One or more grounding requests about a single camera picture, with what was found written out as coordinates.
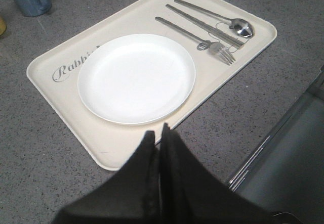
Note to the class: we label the yellow enamel mug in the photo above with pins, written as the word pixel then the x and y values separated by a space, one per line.
pixel 3 26

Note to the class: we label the stainless steel knife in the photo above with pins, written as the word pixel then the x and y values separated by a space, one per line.
pixel 208 28

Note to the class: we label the metal table edge frame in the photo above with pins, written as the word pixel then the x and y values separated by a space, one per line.
pixel 284 174

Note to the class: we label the stainless steel spoon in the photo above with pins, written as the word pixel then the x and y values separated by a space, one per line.
pixel 239 25

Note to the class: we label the cream rabbit serving tray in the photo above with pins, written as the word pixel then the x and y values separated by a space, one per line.
pixel 55 73

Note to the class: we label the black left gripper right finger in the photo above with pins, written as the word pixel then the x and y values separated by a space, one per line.
pixel 190 194

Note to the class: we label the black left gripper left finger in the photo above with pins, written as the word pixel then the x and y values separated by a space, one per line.
pixel 130 196

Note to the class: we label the stainless steel fork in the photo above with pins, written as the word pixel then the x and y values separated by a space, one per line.
pixel 214 48

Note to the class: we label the white round plate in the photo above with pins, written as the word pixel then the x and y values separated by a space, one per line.
pixel 136 79

